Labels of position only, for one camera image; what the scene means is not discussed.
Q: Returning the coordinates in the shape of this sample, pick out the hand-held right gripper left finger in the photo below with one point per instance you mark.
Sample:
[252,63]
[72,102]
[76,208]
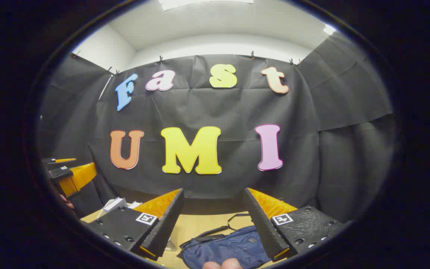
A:
[164,228]

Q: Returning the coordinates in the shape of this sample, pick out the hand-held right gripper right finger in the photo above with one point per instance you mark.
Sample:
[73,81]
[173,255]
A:
[261,228]

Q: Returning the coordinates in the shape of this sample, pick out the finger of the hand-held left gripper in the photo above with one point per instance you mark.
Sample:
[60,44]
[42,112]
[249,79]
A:
[50,161]
[60,173]

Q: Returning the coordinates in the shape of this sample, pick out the blue schoolbag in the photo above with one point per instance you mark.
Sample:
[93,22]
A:
[230,244]

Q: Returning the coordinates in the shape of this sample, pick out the white plastic bookshelf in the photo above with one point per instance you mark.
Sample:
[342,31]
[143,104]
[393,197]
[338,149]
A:
[115,204]

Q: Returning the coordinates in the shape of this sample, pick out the black backdrop cloth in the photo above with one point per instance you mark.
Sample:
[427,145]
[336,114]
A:
[237,108]

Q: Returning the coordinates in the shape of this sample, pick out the ceiling light panel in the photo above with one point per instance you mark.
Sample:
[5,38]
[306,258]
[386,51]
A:
[200,3]

